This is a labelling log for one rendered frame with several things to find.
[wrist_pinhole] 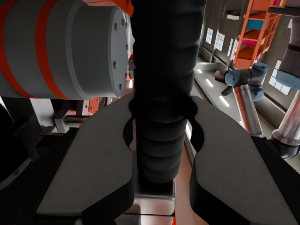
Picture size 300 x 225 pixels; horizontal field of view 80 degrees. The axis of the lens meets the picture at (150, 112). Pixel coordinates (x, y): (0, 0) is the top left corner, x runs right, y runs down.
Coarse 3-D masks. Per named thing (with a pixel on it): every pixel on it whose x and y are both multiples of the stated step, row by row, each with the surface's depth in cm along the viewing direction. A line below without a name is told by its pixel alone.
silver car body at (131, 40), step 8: (88, 0) 108; (96, 0) 122; (104, 0) 142; (120, 8) 194; (128, 16) 244; (128, 24) 249; (128, 32) 255; (128, 40) 261; (128, 56) 278; (104, 104) 190
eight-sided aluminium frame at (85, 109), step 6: (66, 102) 50; (72, 102) 52; (78, 102) 50; (84, 102) 50; (66, 108) 50; (72, 108) 52; (78, 108) 50; (84, 108) 51; (72, 114) 53; (78, 114) 49; (84, 114) 51
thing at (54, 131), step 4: (44, 128) 33; (48, 128) 33; (52, 128) 33; (56, 128) 34; (40, 132) 32; (44, 132) 32; (48, 132) 32; (52, 132) 33; (56, 132) 34; (40, 136) 31; (40, 140) 31
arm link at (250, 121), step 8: (232, 72) 88; (240, 72) 89; (248, 72) 90; (232, 80) 89; (240, 80) 88; (248, 80) 91; (240, 88) 88; (248, 88) 88; (240, 96) 88; (248, 96) 87; (240, 104) 89; (248, 104) 87; (240, 112) 89; (248, 112) 86; (256, 112) 87; (248, 120) 86; (256, 120) 86; (248, 128) 86; (256, 128) 85; (256, 136) 84; (264, 136) 84; (272, 144) 84
